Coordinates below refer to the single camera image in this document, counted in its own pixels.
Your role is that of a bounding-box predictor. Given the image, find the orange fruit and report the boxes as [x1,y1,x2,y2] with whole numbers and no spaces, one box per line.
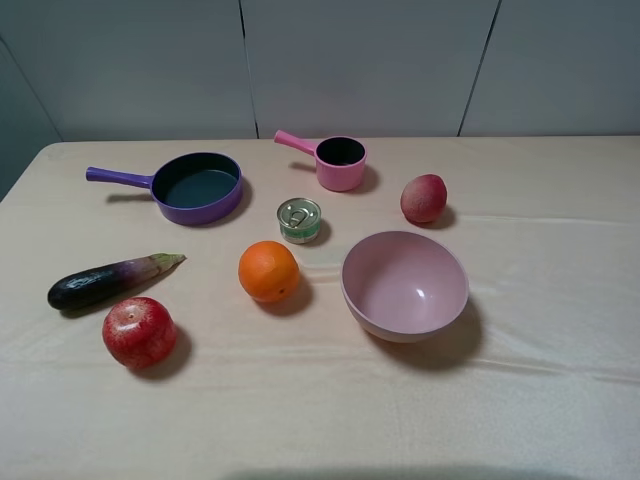
[238,241,300,303]

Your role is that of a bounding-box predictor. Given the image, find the small tin can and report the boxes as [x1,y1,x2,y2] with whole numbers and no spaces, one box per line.
[276,197,321,244]

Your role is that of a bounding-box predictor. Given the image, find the pink saucepan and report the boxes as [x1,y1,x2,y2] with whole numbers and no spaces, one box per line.
[274,130,367,192]

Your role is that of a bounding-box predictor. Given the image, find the pink bowl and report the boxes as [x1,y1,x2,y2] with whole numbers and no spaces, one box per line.
[340,231,469,343]

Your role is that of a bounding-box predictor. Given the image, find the red peach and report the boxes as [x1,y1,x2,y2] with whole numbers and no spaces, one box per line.
[400,174,448,223]

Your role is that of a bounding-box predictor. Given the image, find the purple frying pan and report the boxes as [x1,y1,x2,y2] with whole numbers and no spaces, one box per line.
[85,152,243,226]

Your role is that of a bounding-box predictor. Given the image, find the red apple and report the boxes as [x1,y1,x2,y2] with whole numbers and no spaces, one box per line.
[102,297,178,370]

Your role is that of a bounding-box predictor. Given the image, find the dark purple eggplant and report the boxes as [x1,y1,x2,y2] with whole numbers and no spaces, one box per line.
[47,253,187,311]

